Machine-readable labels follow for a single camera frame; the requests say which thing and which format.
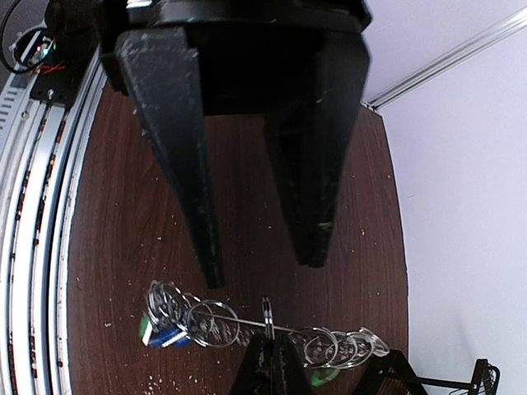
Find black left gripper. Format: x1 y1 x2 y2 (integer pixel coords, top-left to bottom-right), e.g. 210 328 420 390
98 1 372 289

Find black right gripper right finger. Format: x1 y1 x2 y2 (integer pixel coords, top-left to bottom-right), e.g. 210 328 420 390
271 334 314 395

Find grey disc keyring organizer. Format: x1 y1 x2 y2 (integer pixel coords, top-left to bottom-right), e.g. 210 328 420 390
139 281 389 369

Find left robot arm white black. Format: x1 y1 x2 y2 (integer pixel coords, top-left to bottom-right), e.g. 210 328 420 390
44 1 371 288

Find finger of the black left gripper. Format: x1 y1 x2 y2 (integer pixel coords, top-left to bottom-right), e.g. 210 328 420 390
264 40 369 267

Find green key tag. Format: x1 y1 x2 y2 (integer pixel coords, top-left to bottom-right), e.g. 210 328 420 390
310 368 340 388

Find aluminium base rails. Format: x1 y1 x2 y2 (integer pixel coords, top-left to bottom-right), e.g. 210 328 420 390
1 58 106 394

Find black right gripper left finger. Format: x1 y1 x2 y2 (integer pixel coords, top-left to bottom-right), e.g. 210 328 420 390
230 334 273 395

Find aluminium corner frame post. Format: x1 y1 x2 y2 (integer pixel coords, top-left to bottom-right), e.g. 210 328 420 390
362 7 526 112

